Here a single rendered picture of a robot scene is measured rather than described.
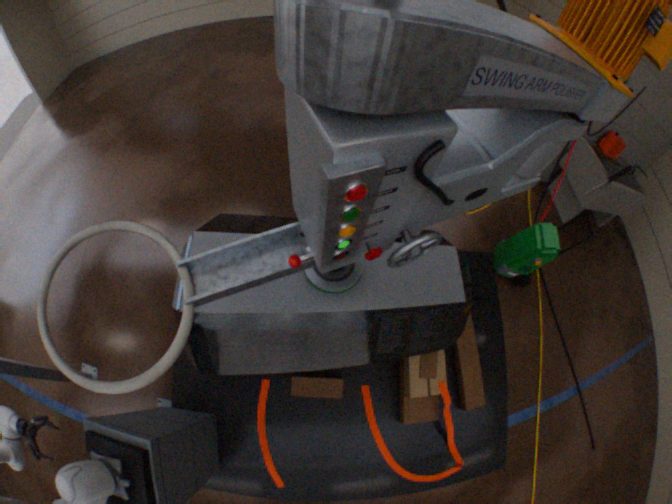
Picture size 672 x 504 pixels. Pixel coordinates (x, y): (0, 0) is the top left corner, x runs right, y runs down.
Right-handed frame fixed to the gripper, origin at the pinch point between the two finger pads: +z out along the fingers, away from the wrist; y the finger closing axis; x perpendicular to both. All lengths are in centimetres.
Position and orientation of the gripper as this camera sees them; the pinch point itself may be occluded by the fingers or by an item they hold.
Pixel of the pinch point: (52, 442)
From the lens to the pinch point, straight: 134.4
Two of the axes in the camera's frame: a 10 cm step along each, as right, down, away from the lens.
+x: 1.8, -7.8, -5.9
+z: 9.7, 0.4, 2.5
